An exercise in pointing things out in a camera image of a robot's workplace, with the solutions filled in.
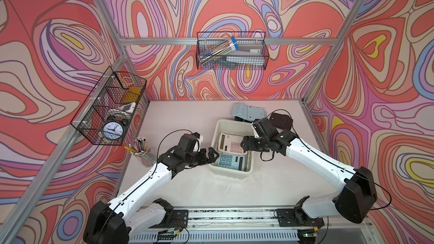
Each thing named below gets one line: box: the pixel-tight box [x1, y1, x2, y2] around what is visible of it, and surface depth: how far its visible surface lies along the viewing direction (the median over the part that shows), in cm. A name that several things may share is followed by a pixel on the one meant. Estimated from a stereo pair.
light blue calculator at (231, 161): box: [217, 153, 246, 172], surface depth 90 cm
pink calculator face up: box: [217, 132, 248, 156], surface depth 95 cm
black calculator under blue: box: [234, 115, 254, 124], surface depth 107 cm
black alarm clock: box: [101, 115, 129, 142], surface depth 69 cm
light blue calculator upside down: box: [231, 102, 268, 122], surface depth 110 cm
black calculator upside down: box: [268, 112, 294, 131], surface depth 109 cm
